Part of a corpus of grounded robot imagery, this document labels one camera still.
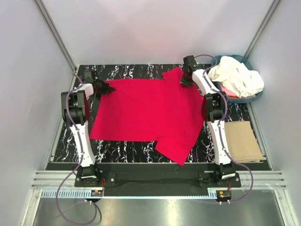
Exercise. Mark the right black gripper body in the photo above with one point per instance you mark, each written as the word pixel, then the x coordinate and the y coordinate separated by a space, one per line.
pixel 186 81

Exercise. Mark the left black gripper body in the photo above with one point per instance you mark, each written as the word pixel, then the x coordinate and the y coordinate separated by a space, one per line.
pixel 102 87

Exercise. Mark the red t shirt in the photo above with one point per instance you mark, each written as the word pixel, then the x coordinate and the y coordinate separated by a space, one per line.
pixel 160 110

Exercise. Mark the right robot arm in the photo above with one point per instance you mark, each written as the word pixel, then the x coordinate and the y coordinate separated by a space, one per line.
pixel 214 110

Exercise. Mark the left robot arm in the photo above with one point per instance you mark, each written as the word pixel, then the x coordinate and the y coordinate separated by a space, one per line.
pixel 76 114

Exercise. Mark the teal laundry basket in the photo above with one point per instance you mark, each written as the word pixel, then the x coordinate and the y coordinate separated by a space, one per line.
pixel 241 59

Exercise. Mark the white t shirt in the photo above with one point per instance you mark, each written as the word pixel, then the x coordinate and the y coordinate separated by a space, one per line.
pixel 236 77

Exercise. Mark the pink t shirt in basket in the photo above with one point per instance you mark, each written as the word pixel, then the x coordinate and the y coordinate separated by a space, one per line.
pixel 231 94

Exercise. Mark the folded beige t shirt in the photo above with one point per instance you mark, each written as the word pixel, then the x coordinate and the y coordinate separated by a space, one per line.
pixel 241 142

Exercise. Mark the left connector board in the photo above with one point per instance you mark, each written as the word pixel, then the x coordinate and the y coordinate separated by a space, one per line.
pixel 96 193

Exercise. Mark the connector board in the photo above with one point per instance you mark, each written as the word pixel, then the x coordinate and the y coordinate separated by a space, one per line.
pixel 224 196
pixel 96 193

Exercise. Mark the right connector board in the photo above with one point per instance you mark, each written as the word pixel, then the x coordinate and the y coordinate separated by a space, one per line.
pixel 224 196

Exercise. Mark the left frame post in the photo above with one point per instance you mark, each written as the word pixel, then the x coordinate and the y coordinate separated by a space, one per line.
pixel 51 26

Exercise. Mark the frame post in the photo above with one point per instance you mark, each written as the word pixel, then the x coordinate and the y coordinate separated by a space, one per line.
pixel 51 26
pixel 263 25

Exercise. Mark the aluminium front rail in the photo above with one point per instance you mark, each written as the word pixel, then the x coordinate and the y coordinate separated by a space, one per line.
pixel 259 179

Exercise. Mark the right frame post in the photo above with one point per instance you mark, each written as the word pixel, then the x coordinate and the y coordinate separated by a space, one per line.
pixel 263 25

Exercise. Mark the slotted cable duct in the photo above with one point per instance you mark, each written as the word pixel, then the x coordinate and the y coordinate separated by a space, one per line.
pixel 110 193

